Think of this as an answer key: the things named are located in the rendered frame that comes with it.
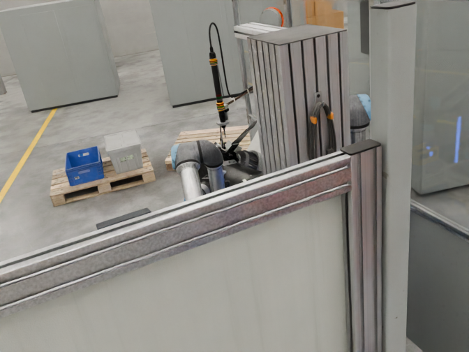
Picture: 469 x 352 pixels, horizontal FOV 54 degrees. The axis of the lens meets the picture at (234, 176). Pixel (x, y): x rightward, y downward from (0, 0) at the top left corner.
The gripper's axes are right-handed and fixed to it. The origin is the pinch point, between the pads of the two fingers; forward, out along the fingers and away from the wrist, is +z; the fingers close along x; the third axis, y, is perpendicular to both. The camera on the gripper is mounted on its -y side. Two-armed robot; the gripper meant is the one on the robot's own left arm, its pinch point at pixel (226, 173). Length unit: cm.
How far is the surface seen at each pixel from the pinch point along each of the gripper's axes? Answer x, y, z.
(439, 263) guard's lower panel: 56, -108, 12
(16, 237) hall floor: 87, 297, 24
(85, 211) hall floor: 90, 263, 88
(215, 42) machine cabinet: -15, 304, 478
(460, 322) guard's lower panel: 84, -118, 2
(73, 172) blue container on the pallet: 56, 294, 114
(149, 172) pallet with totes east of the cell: 81, 232, 167
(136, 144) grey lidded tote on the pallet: 46, 240, 169
